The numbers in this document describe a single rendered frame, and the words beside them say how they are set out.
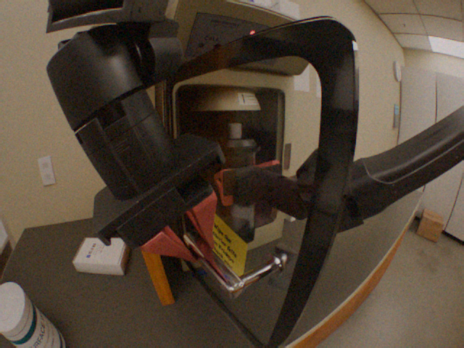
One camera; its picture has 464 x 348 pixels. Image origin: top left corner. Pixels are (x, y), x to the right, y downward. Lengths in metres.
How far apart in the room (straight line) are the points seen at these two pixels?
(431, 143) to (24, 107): 1.09
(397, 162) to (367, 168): 0.04
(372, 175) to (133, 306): 0.50
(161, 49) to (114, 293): 0.50
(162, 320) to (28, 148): 0.79
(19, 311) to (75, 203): 0.63
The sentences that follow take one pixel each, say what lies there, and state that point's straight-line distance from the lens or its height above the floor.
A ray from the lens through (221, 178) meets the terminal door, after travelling 0.21.
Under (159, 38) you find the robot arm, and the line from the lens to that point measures 0.18.
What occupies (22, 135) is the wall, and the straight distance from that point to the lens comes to 0.95.
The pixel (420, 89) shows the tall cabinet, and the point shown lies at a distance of 3.25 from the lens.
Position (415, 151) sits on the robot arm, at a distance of 0.26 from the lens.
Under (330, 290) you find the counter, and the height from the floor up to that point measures 0.94.
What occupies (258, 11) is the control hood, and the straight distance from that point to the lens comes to 0.36.
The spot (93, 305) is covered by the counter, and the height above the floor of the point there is 0.94.
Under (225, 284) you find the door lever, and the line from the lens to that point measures 0.16.
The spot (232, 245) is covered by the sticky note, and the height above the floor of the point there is 1.18.
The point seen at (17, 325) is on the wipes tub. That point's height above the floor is 1.09.
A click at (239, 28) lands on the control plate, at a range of 0.36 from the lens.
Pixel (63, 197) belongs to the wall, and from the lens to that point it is 0.92.
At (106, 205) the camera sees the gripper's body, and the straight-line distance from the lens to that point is 0.15.
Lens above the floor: 1.33
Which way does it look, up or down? 20 degrees down
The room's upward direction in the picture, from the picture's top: straight up
